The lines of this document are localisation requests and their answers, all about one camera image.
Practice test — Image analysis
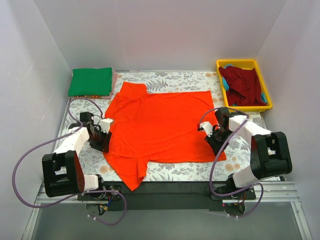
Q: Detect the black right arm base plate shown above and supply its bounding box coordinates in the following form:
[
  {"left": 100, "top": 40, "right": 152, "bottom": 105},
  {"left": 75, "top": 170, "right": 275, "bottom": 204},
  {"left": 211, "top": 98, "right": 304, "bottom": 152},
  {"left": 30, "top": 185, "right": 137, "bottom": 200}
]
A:
[{"left": 204, "top": 184, "right": 256, "bottom": 201}]

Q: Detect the floral patterned table mat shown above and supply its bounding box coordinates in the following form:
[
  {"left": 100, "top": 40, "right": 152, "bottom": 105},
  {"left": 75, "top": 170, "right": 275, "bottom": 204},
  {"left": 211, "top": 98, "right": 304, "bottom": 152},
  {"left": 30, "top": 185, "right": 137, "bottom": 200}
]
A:
[{"left": 59, "top": 70, "right": 250, "bottom": 182}]

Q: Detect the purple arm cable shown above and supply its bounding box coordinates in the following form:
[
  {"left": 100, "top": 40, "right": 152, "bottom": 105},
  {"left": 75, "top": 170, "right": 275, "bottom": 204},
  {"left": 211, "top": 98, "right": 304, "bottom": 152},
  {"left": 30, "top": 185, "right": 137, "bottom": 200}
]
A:
[
  {"left": 11, "top": 97, "right": 128, "bottom": 226},
  {"left": 197, "top": 107, "right": 264, "bottom": 219}
]

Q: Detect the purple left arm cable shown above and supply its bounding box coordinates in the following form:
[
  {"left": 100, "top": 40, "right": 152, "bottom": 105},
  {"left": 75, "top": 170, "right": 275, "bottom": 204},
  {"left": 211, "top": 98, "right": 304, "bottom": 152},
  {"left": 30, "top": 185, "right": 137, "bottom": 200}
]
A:
[{"left": 11, "top": 97, "right": 128, "bottom": 226}]

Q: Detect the folded green t shirt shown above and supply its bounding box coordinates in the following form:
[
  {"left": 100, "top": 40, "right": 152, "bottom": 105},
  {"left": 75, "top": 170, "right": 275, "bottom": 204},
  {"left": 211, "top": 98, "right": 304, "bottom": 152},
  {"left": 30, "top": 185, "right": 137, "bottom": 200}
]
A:
[{"left": 68, "top": 67, "right": 113, "bottom": 97}]

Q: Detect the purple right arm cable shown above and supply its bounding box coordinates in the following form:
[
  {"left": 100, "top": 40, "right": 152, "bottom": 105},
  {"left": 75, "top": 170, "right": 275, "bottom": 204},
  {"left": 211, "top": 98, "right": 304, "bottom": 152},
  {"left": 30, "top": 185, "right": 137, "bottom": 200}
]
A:
[{"left": 197, "top": 107, "right": 264, "bottom": 219}]

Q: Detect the dark red t shirt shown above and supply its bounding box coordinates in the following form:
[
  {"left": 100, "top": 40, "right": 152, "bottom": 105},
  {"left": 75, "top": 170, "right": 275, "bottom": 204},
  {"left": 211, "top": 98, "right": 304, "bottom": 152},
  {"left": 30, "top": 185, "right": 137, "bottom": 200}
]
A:
[{"left": 218, "top": 66, "right": 263, "bottom": 107}]

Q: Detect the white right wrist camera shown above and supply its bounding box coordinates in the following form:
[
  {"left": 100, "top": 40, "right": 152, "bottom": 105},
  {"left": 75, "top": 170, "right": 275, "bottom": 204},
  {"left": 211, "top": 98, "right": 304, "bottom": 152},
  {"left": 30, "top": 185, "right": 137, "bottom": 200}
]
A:
[{"left": 197, "top": 121, "right": 213, "bottom": 137}]

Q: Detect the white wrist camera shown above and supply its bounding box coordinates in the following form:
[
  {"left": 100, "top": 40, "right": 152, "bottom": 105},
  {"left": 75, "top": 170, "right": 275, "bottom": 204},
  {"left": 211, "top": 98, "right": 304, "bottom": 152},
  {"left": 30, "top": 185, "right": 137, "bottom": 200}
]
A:
[
  {"left": 197, "top": 121, "right": 213, "bottom": 137},
  {"left": 98, "top": 118, "right": 114, "bottom": 134}
]

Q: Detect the orange t shirt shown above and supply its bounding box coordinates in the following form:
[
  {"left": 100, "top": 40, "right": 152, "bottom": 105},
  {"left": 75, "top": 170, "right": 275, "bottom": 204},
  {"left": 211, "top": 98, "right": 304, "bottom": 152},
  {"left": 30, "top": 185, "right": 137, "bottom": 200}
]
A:
[{"left": 105, "top": 82, "right": 217, "bottom": 191}]

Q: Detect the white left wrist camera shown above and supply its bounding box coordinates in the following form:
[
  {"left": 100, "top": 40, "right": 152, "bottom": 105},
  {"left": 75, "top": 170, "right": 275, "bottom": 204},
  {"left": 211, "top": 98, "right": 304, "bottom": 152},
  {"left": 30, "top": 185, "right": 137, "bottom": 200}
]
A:
[{"left": 98, "top": 118, "right": 114, "bottom": 134}]

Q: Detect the yellow plastic bin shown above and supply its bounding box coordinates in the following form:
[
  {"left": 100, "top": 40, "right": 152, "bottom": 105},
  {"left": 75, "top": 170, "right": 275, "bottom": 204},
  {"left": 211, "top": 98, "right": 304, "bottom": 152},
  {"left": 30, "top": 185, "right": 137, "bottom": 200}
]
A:
[{"left": 216, "top": 58, "right": 273, "bottom": 112}]

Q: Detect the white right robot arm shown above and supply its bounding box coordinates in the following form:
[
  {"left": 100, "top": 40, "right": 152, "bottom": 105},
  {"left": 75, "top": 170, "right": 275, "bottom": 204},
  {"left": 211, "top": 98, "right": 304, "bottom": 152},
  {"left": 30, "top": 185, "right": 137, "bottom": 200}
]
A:
[{"left": 197, "top": 107, "right": 293, "bottom": 199}]

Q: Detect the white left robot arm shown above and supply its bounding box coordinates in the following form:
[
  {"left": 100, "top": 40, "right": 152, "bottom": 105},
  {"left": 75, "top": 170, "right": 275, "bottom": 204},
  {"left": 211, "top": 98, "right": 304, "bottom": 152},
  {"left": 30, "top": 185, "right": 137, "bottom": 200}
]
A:
[{"left": 42, "top": 112, "right": 114, "bottom": 200}]

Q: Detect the folded pink t shirt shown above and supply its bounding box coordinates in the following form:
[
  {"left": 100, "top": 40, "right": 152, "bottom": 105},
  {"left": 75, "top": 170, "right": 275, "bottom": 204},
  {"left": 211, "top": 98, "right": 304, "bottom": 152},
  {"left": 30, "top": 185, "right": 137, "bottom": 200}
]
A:
[{"left": 73, "top": 70, "right": 118, "bottom": 100}]

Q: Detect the aluminium frame rail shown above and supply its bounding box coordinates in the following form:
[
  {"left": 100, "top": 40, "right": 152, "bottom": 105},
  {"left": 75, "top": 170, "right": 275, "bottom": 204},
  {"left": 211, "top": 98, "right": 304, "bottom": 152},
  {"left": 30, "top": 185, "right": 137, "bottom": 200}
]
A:
[{"left": 23, "top": 181, "right": 312, "bottom": 240}]

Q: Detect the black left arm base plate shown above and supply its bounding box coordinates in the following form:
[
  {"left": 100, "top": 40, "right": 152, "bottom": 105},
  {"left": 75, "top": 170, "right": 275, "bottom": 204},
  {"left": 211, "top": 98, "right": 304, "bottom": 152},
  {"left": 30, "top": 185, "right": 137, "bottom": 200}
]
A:
[{"left": 77, "top": 184, "right": 123, "bottom": 201}]

